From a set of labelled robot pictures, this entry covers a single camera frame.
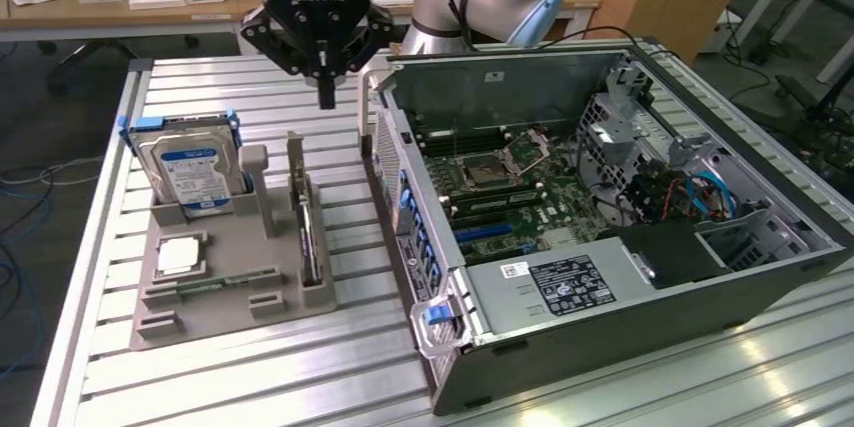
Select hard disk with blue rails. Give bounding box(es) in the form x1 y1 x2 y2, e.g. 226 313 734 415
117 108 252 221

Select black chair base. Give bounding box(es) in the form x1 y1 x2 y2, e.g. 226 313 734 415
36 38 201 94

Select black floor equipment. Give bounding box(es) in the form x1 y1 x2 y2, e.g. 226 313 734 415
772 72 854 184

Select loose green RAM stick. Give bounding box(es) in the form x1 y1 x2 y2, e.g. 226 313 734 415
173 270 276 294

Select blue sata wire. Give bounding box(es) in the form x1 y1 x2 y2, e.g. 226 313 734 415
691 172 740 222

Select grey parts rack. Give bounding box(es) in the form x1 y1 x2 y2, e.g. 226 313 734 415
129 131 340 352

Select green motherboard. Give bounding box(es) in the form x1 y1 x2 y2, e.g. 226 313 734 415
404 124 619 268

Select red yellow power wires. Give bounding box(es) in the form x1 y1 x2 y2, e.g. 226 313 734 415
636 170 699 224

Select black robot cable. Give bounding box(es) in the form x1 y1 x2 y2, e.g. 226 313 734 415
532 25 676 57

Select metal socket cover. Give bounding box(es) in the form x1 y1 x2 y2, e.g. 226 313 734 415
503 128 556 169

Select graphics card with metal bracket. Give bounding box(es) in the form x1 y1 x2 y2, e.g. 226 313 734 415
284 130 323 289

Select metal disk bay cage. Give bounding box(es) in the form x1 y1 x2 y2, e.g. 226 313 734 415
576 64 676 198

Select grey power supply unit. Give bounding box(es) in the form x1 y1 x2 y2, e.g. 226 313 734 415
461 239 660 339

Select installed green RAM stick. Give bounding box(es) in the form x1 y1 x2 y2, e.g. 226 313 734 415
447 187 544 214

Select black internal cable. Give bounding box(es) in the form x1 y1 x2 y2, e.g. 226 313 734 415
571 136 643 229

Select open black PC case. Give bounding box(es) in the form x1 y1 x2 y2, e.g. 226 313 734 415
356 36 854 418

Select blue case release latch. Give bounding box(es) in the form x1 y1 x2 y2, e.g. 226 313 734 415
423 303 456 329

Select CPU socket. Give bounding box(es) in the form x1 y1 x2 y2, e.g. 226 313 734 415
457 153 513 194

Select silver CPU chip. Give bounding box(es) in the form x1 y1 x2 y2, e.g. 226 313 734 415
154 238 202 277

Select blue expansion slot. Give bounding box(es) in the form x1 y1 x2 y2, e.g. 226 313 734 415
453 223 520 244

